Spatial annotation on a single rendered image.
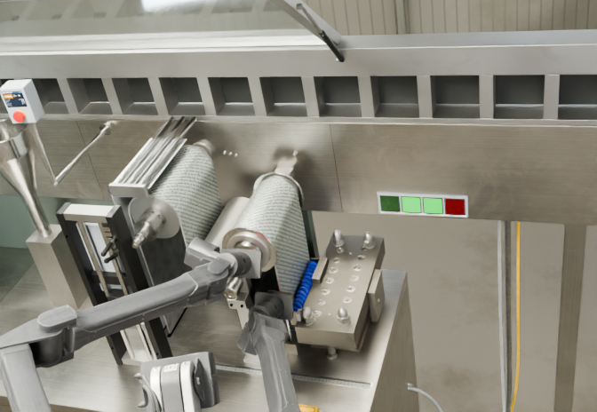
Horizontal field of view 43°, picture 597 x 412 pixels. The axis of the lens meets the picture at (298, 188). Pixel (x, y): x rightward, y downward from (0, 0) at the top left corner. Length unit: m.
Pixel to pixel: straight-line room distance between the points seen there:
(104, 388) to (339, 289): 0.71
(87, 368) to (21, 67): 0.90
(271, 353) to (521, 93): 0.90
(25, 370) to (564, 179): 1.35
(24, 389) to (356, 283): 1.03
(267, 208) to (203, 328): 0.49
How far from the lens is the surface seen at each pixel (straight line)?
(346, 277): 2.13
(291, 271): 2.06
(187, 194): 2.00
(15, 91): 1.99
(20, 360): 1.44
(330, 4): 4.33
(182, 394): 0.95
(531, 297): 3.57
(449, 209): 2.10
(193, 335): 2.26
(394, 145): 2.02
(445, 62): 1.88
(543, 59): 1.87
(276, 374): 1.63
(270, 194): 2.01
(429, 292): 3.58
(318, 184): 2.15
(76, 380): 2.27
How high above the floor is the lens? 2.42
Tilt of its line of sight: 33 degrees down
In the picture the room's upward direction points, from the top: 10 degrees counter-clockwise
